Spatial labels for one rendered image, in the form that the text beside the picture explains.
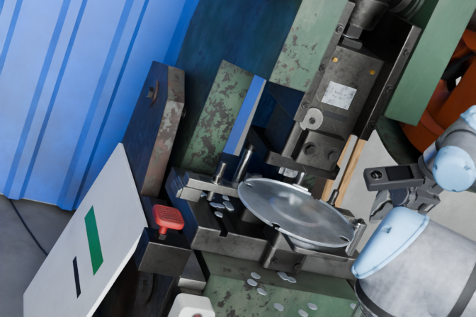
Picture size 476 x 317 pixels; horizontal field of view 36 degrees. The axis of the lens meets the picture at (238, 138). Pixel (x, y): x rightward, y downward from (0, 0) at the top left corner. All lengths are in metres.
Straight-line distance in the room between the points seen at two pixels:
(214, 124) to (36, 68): 1.05
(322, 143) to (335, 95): 0.11
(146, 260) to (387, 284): 0.64
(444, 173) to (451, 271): 0.39
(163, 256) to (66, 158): 1.45
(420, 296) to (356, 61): 0.77
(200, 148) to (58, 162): 1.11
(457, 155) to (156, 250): 0.61
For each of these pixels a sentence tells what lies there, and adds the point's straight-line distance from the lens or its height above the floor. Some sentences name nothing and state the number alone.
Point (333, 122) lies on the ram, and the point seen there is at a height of 1.00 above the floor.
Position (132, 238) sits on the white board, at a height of 0.54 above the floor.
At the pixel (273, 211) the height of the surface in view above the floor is 0.78.
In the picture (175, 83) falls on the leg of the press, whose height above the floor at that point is 0.87.
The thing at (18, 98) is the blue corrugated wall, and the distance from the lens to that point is 2.79.
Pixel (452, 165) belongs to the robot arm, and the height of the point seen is 1.10.
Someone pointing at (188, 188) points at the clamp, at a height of 0.73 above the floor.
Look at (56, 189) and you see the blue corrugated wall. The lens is 2.96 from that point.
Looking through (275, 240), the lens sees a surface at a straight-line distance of 1.65.
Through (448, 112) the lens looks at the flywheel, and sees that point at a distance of 1.92.
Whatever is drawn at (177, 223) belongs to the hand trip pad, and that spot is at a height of 0.76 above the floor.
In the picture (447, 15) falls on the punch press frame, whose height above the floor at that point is 1.32.
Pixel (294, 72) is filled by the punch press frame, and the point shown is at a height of 1.09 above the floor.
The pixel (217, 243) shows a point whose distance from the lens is 1.64.
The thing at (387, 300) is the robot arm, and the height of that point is 0.98.
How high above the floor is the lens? 1.39
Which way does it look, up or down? 18 degrees down
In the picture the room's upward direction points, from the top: 23 degrees clockwise
